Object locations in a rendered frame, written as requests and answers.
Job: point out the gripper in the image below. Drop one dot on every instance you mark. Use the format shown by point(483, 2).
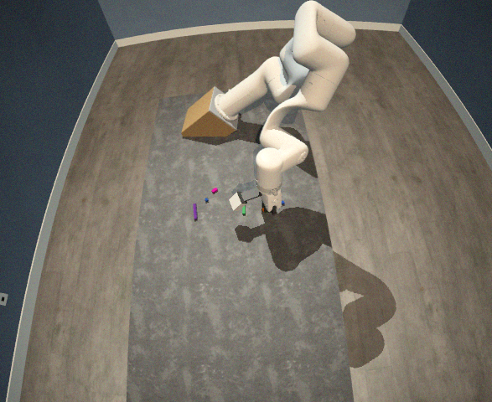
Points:
point(270, 202)

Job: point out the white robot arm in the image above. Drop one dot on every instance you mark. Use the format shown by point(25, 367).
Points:
point(310, 60)

